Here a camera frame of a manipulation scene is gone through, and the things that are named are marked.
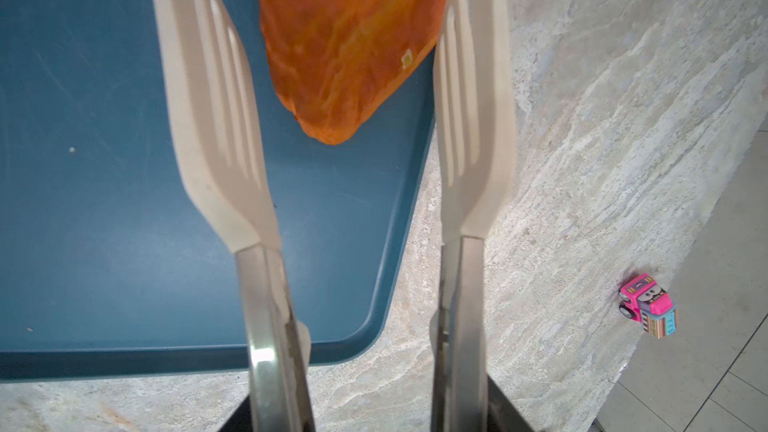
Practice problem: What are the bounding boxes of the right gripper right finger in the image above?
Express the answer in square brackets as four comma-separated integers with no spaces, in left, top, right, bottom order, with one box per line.
[487,376,533,432]

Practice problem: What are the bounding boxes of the teal rectangular tray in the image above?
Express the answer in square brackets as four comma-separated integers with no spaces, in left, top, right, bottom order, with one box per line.
[1,0,434,381]

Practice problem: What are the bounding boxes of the reddish brown croissant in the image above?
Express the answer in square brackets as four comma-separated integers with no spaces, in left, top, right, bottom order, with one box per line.
[259,0,446,145]

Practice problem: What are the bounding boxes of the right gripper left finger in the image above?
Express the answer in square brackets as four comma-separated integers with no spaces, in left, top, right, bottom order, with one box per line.
[219,396,252,432]

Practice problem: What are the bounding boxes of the metal tongs with white tips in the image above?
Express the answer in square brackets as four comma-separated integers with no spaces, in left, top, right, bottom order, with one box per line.
[153,0,516,431]

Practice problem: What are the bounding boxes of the pink toy truck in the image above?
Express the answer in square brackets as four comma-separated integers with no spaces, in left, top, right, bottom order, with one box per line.
[618,273,678,338]

